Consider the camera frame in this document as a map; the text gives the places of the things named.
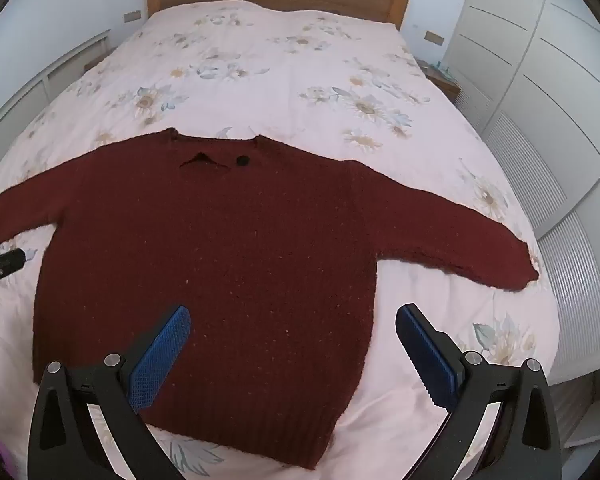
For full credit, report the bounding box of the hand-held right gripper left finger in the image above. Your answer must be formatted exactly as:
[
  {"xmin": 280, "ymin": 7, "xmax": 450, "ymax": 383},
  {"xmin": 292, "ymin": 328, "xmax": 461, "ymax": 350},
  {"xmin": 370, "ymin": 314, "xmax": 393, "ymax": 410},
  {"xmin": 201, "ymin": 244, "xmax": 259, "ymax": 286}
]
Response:
[{"xmin": 26, "ymin": 305, "xmax": 193, "ymax": 480}]

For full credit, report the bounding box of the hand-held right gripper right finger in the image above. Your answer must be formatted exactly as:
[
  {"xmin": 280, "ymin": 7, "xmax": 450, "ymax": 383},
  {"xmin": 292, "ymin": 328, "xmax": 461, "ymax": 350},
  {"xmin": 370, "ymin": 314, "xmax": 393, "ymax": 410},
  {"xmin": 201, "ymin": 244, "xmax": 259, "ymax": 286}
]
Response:
[{"xmin": 396, "ymin": 303, "xmax": 563, "ymax": 480}]

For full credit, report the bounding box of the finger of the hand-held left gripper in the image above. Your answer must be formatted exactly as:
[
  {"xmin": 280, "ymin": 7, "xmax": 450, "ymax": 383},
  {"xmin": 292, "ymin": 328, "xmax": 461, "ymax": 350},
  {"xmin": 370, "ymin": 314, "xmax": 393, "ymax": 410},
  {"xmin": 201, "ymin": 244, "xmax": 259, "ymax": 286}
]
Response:
[{"xmin": 0, "ymin": 248, "xmax": 38, "ymax": 277}]

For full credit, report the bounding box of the dark red knit sweater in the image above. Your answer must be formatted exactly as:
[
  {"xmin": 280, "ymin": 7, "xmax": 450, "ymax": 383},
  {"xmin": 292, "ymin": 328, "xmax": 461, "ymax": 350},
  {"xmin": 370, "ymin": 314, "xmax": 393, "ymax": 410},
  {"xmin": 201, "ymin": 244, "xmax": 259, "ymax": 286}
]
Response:
[{"xmin": 0, "ymin": 127, "xmax": 540, "ymax": 471}]

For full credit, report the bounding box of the white low cabinet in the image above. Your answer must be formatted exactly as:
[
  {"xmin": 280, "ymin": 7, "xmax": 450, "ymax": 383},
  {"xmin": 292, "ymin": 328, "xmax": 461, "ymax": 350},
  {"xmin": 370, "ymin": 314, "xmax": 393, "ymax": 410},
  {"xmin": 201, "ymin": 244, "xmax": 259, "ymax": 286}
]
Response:
[{"xmin": 0, "ymin": 30, "xmax": 112, "ymax": 136}]

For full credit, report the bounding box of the wooden nightstand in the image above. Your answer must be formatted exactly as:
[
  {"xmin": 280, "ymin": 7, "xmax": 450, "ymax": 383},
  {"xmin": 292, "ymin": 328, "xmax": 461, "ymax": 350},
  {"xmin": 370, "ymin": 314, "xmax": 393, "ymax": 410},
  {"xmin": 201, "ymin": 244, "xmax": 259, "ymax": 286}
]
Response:
[{"xmin": 415, "ymin": 57, "xmax": 462, "ymax": 106}]

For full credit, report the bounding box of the bed with floral cover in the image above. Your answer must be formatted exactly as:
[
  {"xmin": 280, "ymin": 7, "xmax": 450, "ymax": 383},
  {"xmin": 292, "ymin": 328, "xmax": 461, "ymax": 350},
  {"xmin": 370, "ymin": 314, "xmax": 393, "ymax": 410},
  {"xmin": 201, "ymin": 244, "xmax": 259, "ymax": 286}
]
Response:
[{"xmin": 0, "ymin": 0, "xmax": 561, "ymax": 480}]

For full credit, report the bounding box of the white wardrobe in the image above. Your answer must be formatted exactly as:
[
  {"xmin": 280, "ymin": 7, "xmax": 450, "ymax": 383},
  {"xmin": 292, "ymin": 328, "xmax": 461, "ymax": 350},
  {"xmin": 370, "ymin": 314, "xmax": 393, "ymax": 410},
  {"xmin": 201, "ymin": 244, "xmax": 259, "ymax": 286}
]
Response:
[{"xmin": 440, "ymin": 0, "xmax": 600, "ymax": 453}]

